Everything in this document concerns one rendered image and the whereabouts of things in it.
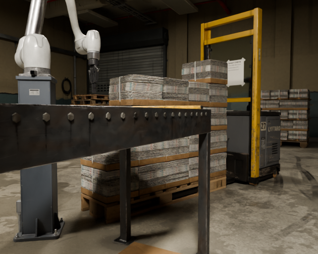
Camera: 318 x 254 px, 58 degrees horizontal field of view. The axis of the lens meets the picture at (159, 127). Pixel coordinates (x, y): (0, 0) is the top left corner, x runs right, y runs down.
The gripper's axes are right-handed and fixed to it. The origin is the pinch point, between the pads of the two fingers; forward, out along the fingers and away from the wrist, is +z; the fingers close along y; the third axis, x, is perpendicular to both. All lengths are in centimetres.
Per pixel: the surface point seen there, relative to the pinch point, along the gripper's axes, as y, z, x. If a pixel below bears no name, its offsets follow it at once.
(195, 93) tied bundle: -18, 1, -94
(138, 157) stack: -17, 52, -28
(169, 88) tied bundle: -18, -2, -61
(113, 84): 11.4, -5.0, -24.4
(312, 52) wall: 104, -138, -707
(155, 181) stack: -18, 73, -44
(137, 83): -19.4, -3.3, -24.9
